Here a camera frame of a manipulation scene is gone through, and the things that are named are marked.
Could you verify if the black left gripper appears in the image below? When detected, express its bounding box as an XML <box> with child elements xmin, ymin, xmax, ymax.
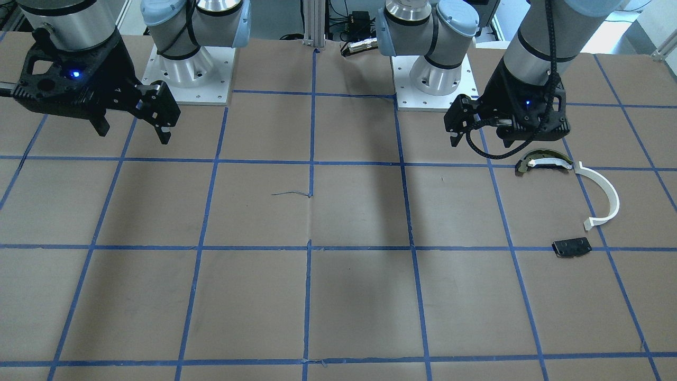
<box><xmin>443</xmin><ymin>60</ymin><xmax>570</xmax><ymax>148</ymax></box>

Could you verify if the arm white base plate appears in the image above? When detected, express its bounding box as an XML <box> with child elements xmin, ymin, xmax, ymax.
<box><xmin>142</xmin><ymin>46</ymin><xmax>239</xmax><ymax>106</ymax></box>
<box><xmin>391</xmin><ymin>56</ymin><xmax>479</xmax><ymax>112</ymax></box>

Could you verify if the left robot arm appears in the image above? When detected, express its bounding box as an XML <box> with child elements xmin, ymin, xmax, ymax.
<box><xmin>376</xmin><ymin>1</ymin><xmax>577</xmax><ymax>157</ymax></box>

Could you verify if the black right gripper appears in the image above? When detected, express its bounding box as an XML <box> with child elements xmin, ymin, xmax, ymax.
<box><xmin>12</xmin><ymin>28</ymin><xmax>181</xmax><ymax>145</ymax></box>

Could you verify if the aluminium frame post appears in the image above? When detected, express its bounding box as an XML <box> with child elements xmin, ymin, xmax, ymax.
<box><xmin>302</xmin><ymin>0</ymin><xmax>328</xmax><ymax>50</ymax></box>

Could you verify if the metal connector on table edge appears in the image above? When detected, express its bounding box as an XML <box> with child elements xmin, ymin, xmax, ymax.
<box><xmin>340</xmin><ymin>37</ymin><xmax>379</xmax><ymax>57</ymax></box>

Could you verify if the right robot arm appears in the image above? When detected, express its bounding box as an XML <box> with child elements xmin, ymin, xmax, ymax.
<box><xmin>2</xmin><ymin>1</ymin><xmax>251</xmax><ymax>144</ymax></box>

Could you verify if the olive curved brake shoe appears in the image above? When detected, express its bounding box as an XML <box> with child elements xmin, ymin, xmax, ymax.
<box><xmin>515</xmin><ymin>149</ymin><xmax>574</xmax><ymax>176</ymax></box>

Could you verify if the white curved plastic part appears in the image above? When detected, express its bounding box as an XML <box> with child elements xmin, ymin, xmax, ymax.
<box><xmin>574</xmin><ymin>161</ymin><xmax>620</xmax><ymax>231</ymax></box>

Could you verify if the small black flat plate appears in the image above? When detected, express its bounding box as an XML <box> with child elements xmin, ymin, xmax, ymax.
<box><xmin>551</xmin><ymin>237</ymin><xmax>592</xmax><ymax>258</ymax></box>

